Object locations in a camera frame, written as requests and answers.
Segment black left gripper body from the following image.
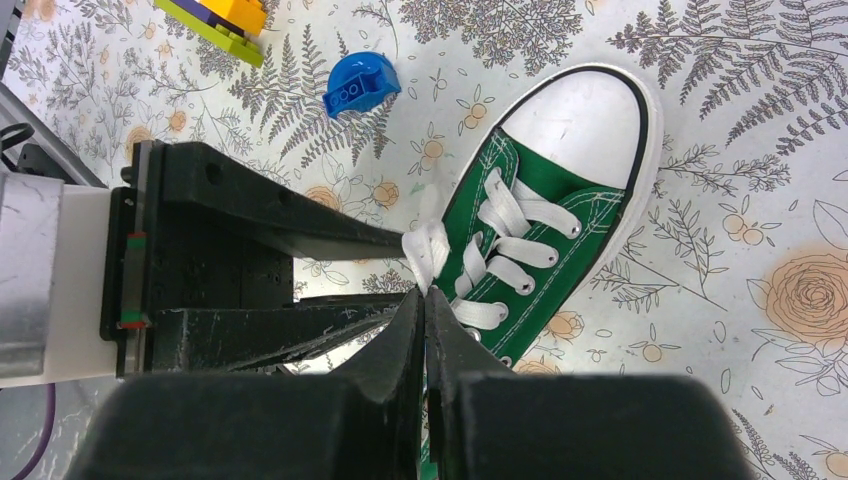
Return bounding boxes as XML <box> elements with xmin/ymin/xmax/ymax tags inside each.
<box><xmin>100</xmin><ymin>140</ymin><xmax>294</xmax><ymax>378</ymax></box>

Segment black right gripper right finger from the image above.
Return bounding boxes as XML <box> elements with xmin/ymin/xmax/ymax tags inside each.
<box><xmin>425</xmin><ymin>288</ymin><xmax>751</xmax><ymax>479</ymax></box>

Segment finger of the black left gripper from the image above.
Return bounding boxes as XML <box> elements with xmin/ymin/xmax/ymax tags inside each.
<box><xmin>158</xmin><ymin>142</ymin><xmax>403</xmax><ymax>261</ymax></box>
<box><xmin>148</xmin><ymin>293</ymin><xmax>405</xmax><ymax>372</ymax></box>

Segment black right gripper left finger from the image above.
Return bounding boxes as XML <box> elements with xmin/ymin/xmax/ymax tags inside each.
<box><xmin>67</xmin><ymin>290</ymin><xmax>424</xmax><ymax>479</ymax></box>

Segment green canvas sneaker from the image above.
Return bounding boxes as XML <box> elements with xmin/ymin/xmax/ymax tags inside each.
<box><xmin>402</xmin><ymin>63</ymin><xmax>664</xmax><ymax>368</ymax></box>

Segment stacked colourful toy bricks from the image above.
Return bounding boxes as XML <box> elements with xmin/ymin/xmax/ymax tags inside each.
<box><xmin>153</xmin><ymin>0</ymin><xmax>268</xmax><ymax>67</ymax></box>

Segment floral table mat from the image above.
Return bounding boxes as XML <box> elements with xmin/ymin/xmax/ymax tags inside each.
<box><xmin>2</xmin><ymin>1</ymin><xmax>847</xmax><ymax>479</ymax></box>

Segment blue plastic cap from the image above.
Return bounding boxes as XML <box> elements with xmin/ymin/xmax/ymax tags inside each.
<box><xmin>322</xmin><ymin>51</ymin><xmax>401</xmax><ymax>119</ymax></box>

